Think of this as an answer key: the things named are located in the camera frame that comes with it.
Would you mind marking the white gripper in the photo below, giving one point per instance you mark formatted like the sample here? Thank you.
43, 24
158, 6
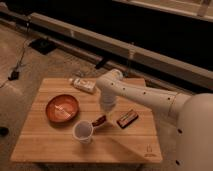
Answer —
107, 101

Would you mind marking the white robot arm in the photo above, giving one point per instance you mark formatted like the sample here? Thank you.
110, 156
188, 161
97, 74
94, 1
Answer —
194, 147

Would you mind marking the white plastic bottle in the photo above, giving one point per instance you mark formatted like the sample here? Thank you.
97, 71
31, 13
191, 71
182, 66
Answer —
84, 85

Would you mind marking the dark chocolate bar packet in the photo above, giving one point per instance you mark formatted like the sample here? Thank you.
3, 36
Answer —
127, 118

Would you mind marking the white plastic cup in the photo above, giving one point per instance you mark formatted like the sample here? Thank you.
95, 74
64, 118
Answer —
83, 131

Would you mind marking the orange bowl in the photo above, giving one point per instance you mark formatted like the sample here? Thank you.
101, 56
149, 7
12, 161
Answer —
62, 108

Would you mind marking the wooden table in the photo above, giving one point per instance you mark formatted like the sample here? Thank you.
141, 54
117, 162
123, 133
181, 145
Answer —
127, 136

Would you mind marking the black floor plate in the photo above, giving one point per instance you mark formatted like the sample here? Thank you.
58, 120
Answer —
44, 46

